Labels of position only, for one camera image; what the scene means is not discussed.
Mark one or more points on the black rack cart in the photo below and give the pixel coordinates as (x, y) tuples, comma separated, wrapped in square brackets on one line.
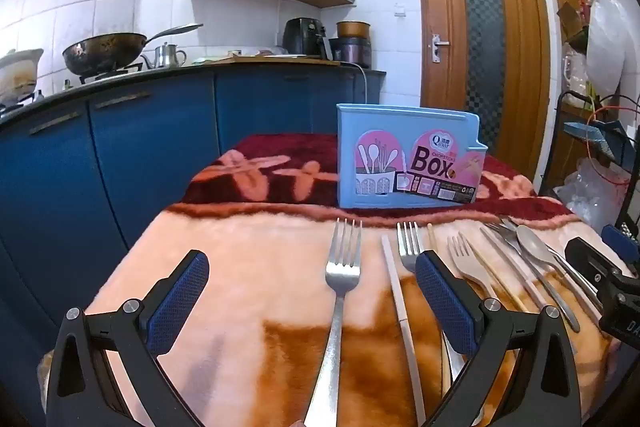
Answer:
[(562, 132)]

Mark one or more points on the silver spoon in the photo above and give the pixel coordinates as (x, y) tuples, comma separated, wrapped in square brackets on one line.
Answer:
[(535, 244)]

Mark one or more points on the blue basket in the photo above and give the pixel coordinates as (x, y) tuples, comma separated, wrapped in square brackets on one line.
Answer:
[(595, 137)]

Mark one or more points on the gas stove grate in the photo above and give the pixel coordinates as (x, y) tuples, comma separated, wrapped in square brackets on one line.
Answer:
[(115, 72)]

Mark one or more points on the black air fryer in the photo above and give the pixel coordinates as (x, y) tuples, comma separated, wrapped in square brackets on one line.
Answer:
[(302, 37)]

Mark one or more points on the dark rice cooker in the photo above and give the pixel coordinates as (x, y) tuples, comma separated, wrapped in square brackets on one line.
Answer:
[(352, 52)]

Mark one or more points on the pink and red printed blanket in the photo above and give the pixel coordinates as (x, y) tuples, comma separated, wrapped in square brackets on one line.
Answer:
[(250, 267)]

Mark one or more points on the clear plastic bag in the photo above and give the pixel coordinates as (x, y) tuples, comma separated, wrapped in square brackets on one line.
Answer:
[(590, 192)]

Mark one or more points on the white cooking pot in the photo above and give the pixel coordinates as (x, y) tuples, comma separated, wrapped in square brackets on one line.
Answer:
[(17, 72)]

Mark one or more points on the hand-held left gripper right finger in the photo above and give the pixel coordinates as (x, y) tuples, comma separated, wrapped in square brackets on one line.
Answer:
[(445, 302)]

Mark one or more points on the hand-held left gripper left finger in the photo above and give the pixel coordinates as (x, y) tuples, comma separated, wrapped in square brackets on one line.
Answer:
[(180, 302)]

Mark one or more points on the wooden door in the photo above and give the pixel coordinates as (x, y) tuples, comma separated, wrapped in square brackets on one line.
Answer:
[(450, 32)]

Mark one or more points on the steel kettle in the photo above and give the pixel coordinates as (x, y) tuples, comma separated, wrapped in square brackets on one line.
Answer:
[(165, 57)]

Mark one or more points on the blue base cabinets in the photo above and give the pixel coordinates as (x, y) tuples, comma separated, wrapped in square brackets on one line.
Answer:
[(150, 157)]

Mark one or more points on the white plastic bag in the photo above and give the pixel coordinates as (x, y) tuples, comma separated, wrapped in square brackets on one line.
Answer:
[(605, 42)]

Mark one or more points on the large silver fork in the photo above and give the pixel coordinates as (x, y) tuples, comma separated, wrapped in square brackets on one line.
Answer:
[(342, 277)]

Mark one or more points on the beige fork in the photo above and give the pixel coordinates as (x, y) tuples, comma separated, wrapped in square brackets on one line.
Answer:
[(467, 269)]

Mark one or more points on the blue utensil box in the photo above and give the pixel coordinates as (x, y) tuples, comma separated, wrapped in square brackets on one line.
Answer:
[(380, 127)]

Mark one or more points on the flat white chopstick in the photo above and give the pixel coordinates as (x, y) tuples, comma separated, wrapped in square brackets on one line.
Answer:
[(400, 302)]

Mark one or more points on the brown pot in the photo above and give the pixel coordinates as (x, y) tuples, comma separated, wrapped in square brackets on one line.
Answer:
[(352, 29)]

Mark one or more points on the black wok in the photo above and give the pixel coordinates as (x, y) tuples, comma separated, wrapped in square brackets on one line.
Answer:
[(105, 52)]

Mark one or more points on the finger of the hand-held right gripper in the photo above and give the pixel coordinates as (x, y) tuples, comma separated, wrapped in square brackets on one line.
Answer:
[(587, 257), (620, 234)]

